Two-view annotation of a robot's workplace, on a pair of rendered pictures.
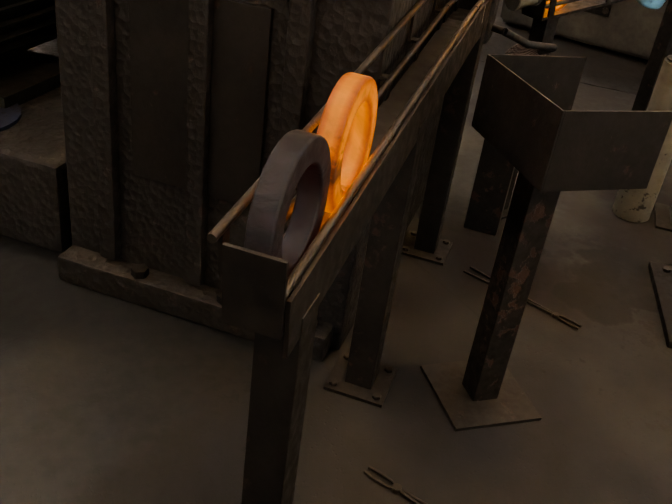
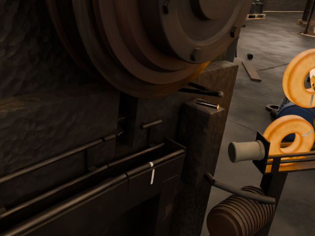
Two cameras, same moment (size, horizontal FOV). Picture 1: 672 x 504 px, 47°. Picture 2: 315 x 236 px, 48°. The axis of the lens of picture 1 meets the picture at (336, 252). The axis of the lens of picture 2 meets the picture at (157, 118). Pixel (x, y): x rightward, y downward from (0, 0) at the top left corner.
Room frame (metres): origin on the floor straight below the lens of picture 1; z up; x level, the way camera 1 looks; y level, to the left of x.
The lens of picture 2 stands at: (1.17, -0.56, 1.13)
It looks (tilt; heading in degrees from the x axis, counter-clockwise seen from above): 23 degrees down; 26
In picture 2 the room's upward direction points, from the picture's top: 8 degrees clockwise
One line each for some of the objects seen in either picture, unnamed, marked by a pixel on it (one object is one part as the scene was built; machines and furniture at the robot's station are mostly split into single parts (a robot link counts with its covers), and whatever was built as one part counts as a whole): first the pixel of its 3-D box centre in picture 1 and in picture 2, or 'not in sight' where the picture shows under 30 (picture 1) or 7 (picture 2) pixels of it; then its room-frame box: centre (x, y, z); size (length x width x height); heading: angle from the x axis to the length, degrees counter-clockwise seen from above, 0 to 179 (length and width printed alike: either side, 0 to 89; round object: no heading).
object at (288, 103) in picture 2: not in sight; (297, 114); (4.10, -0.40, 0.17); 0.57 x 0.31 x 0.34; 5
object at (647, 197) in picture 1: (656, 141); not in sight; (2.29, -0.94, 0.26); 0.12 x 0.12 x 0.52
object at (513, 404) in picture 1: (523, 261); not in sight; (1.27, -0.36, 0.36); 0.26 x 0.20 x 0.72; 20
